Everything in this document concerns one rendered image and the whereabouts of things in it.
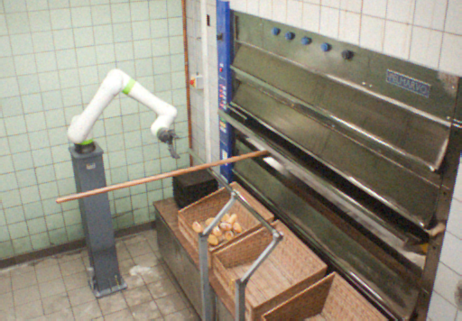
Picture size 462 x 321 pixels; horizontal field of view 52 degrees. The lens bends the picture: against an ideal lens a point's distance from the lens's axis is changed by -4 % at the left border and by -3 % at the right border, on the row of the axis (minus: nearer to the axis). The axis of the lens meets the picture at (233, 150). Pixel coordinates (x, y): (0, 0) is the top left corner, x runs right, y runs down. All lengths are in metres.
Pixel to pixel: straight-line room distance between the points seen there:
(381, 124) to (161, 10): 2.36
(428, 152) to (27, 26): 2.91
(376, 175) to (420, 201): 0.27
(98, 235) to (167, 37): 1.68
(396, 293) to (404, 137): 0.78
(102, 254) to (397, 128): 2.48
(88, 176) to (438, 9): 2.50
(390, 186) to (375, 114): 0.33
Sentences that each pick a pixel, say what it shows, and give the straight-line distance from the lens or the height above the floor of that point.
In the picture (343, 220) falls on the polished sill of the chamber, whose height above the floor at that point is 1.18.
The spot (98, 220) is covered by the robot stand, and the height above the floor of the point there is 0.66.
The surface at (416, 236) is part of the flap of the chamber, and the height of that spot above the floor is 1.40.
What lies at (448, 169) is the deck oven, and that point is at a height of 1.73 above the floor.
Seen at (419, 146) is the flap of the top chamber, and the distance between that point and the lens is 2.10.
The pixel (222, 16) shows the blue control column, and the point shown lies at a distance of 3.43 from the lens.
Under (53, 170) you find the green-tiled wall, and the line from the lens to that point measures 4.23.
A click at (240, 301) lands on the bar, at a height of 0.84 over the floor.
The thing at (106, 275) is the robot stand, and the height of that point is 0.16.
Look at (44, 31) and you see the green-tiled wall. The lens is 3.91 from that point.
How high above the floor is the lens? 2.58
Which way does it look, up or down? 24 degrees down
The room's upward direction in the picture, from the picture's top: 1 degrees counter-clockwise
